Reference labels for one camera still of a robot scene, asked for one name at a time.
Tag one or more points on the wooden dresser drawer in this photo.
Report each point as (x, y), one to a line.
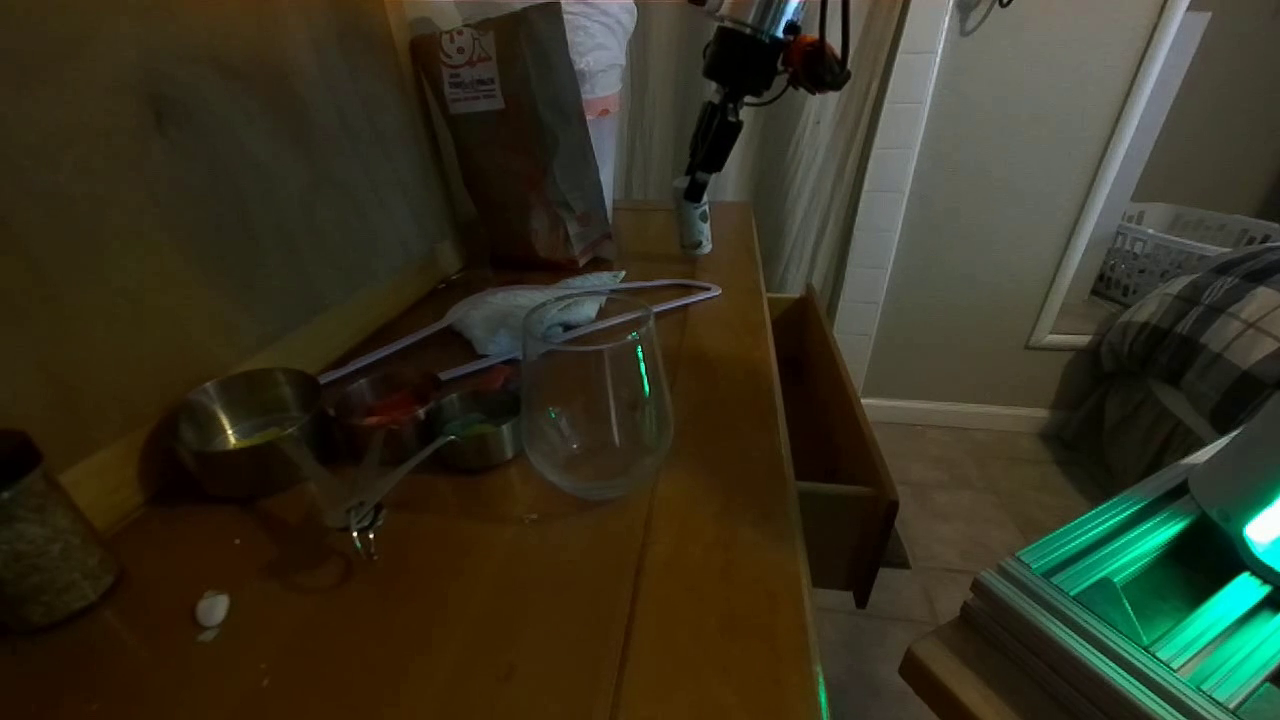
(845, 492)

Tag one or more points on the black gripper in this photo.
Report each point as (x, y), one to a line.
(724, 81)

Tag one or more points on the white framed mirror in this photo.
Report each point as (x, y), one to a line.
(1113, 173)

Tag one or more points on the brown paper bag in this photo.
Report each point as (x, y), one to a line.
(512, 147)

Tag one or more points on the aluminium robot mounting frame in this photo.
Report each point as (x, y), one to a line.
(1134, 600)

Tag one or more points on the small steel measuring cup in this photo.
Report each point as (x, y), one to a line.
(483, 435)

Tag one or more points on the wooden pine dresser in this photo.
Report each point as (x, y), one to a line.
(643, 600)

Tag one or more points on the wooden backboard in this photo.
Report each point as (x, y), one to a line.
(202, 161)

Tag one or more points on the medium steel measuring cup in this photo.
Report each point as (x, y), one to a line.
(384, 400)

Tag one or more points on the clear glass tumbler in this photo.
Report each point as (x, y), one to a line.
(592, 424)

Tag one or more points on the small white container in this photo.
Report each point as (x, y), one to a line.
(693, 233)

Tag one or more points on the white laundry basket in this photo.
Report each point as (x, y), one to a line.
(1175, 247)

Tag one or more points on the tiny white crumb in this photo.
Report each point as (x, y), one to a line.
(212, 609)

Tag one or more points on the white crumpled cloth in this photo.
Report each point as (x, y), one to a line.
(512, 319)

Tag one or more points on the plaid blanket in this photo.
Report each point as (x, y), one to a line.
(1175, 363)

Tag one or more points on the large steel measuring cup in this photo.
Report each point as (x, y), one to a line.
(246, 424)

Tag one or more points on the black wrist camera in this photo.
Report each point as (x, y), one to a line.
(818, 62)

